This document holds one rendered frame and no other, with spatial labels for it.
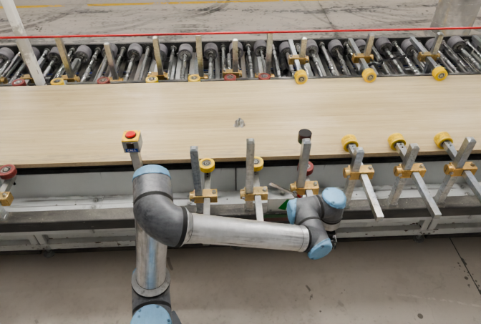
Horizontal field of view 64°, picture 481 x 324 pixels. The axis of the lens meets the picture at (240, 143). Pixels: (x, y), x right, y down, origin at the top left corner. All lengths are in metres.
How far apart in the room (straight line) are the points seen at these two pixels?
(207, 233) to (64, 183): 1.31
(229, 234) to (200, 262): 1.51
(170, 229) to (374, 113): 1.62
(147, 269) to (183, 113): 1.10
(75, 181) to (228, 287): 1.13
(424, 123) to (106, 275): 2.16
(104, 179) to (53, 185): 0.28
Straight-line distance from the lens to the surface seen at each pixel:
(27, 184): 2.39
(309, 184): 1.93
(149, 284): 1.56
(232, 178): 2.13
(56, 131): 2.38
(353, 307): 2.60
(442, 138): 2.25
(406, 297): 2.74
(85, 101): 2.55
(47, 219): 2.20
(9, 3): 2.65
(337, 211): 1.47
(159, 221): 1.09
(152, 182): 1.16
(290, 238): 1.28
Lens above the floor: 2.28
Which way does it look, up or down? 42 degrees down
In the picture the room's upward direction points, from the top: straight up
